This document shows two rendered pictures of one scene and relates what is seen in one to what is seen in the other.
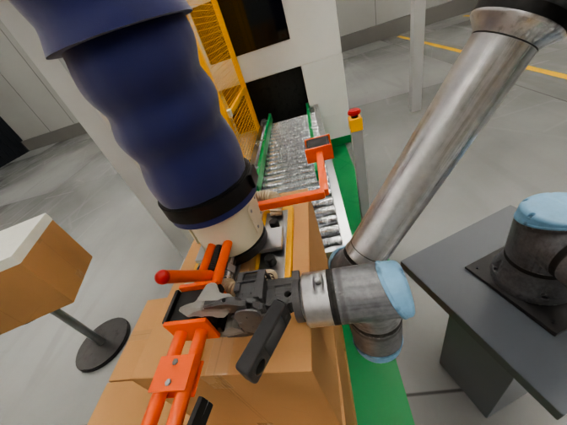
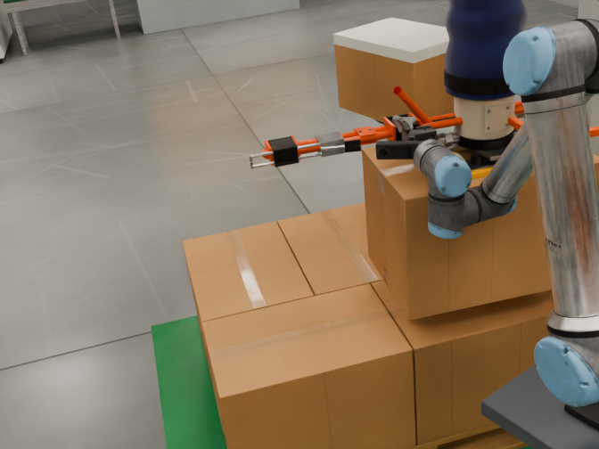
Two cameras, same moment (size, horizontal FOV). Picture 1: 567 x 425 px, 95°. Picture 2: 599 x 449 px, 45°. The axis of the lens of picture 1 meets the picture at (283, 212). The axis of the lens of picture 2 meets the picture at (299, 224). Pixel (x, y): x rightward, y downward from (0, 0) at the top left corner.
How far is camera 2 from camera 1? 1.65 m
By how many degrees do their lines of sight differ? 55
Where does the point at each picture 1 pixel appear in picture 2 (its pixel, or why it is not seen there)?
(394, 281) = (446, 161)
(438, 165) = (523, 131)
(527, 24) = not seen: hidden behind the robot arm
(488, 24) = not seen: hidden behind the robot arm
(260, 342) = (391, 143)
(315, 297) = (423, 146)
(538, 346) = (545, 398)
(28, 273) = (411, 77)
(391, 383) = not seen: outside the picture
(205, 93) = (493, 13)
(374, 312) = (430, 169)
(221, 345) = (400, 168)
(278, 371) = (397, 190)
